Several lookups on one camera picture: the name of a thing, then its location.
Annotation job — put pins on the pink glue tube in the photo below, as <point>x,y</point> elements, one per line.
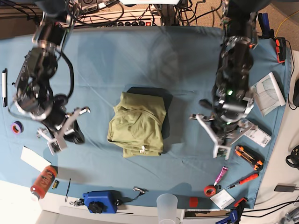
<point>223,171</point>

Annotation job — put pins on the blue plastic box device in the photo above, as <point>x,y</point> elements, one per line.
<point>101,202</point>

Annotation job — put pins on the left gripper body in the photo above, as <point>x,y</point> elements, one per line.
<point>223,135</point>

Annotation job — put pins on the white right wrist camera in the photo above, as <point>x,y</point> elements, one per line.
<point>56,145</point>

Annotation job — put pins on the small yellow black battery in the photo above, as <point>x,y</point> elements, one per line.
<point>55,184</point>

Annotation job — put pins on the red plastic block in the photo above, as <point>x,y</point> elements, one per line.
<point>193,202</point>

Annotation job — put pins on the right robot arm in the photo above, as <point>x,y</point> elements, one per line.
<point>34,96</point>

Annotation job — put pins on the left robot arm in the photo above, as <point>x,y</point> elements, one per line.
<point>232,98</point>

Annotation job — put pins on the leaf pattern notebook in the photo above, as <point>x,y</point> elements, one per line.
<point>267,94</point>

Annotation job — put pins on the orange handle screwdriver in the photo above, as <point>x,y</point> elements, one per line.
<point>245,180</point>

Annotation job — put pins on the white paper card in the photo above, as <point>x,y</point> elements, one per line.
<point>33,159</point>

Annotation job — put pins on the clear plastic screw box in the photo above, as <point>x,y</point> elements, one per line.
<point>256,134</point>

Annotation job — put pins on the black tweezers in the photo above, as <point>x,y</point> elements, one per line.
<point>67,191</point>

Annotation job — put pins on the blue black clamp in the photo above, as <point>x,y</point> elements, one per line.
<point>234,216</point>

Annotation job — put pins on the translucent plastic cup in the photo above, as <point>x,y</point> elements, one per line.
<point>167,208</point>

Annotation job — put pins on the orange black utility knife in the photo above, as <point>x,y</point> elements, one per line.
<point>250,156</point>

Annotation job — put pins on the silver carabiner clip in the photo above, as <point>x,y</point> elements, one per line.
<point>141,190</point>

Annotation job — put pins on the red tape roll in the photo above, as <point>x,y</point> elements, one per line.
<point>210,190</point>

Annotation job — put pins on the blue table cloth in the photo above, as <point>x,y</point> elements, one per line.
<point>177,62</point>

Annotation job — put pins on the white marker pen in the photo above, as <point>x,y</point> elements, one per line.
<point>4,87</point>

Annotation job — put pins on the olive green t-shirt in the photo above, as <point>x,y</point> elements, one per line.
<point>137,125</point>

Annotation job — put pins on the white square packet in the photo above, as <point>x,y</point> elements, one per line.
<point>222,199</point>

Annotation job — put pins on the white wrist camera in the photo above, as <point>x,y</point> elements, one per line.
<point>221,151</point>
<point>56,145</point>

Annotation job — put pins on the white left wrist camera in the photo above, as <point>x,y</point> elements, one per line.
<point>221,151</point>

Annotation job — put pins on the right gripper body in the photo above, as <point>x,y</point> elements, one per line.
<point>59,121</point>

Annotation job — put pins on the purple tape roll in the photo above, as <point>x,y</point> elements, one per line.
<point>17,127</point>

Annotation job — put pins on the white power strip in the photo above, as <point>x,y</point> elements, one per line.
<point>134,17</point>

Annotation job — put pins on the black orange tool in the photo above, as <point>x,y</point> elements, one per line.
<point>281,49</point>

